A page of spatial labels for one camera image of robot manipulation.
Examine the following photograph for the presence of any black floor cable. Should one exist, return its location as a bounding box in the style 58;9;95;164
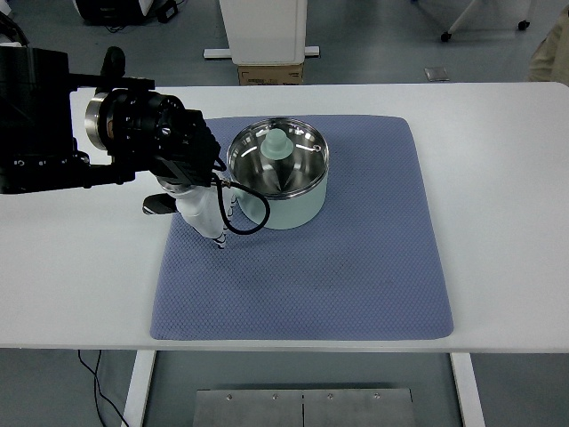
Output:
77;349;128;427

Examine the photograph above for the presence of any metal floor outlet plate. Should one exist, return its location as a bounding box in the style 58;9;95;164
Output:
424;67;450;82

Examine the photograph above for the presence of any wheeled chair base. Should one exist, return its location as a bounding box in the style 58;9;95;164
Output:
409;1;539;45

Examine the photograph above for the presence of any right white table leg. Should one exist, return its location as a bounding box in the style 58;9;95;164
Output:
450;352;485;427

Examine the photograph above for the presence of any black device on floor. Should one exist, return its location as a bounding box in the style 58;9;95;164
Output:
73;0;183;26

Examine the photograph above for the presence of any white pedestal cabinet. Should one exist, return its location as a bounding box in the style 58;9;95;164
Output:
203;0;320;66

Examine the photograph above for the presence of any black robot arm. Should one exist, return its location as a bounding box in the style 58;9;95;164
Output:
1;46;237;239

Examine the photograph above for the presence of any white table leg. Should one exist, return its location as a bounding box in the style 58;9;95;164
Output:
450;352;485;427
121;350;157;427

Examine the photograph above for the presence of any cardboard box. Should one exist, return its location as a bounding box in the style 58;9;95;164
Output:
237;63;304;85

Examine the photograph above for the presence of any glass lid green knob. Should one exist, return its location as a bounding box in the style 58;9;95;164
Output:
227;117;329;199

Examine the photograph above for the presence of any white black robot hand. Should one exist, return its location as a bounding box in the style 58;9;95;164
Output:
142;181;228;248

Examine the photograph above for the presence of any person in beige trousers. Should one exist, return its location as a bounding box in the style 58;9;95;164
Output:
527;5;568;85

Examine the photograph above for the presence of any blue textured mat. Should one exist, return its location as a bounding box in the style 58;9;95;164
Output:
150;116;453;341

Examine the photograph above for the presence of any left white table leg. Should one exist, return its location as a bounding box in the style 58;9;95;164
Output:
121;350;157;427

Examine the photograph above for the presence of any mint green pot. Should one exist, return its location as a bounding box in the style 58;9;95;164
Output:
226;117;331;230

